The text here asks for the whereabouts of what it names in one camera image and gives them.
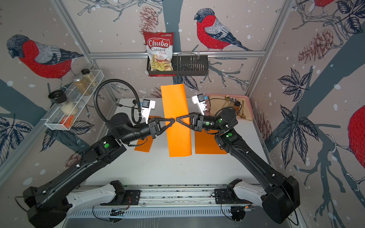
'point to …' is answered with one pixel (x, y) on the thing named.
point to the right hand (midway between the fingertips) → (178, 121)
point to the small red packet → (67, 120)
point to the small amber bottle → (237, 105)
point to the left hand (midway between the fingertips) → (175, 120)
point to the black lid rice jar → (68, 108)
